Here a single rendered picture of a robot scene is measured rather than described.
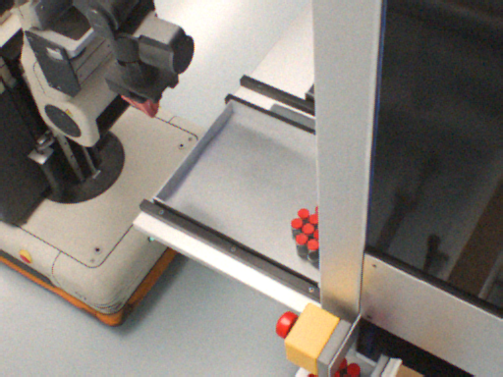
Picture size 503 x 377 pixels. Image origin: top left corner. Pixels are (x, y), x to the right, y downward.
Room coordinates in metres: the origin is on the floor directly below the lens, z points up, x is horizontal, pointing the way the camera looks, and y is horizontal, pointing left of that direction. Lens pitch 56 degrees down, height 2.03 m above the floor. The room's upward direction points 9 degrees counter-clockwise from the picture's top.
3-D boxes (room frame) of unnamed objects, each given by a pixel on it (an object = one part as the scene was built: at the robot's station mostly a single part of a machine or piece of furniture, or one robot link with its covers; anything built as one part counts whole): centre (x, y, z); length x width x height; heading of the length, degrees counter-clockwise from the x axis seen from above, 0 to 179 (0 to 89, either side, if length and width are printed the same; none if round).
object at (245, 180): (0.76, -0.04, 0.90); 0.34 x 0.26 x 0.04; 50
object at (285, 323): (0.45, -0.03, 0.99); 0.04 x 0.04 x 0.04; 50
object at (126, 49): (0.82, 0.13, 1.26); 0.07 x 0.06 x 0.07; 53
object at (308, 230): (0.69, -0.12, 0.90); 0.18 x 0.02 x 0.05; 140
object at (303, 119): (0.91, -0.12, 0.91); 0.14 x 0.03 x 0.06; 51
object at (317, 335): (0.42, -0.06, 1.00); 0.08 x 0.07 x 0.07; 50
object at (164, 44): (0.80, 0.11, 1.29); 0.11 x 0.09 x 0.12; 53
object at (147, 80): (0.82, 0.14, 1.20); 0.10 x 0.07 x 0.07; 49
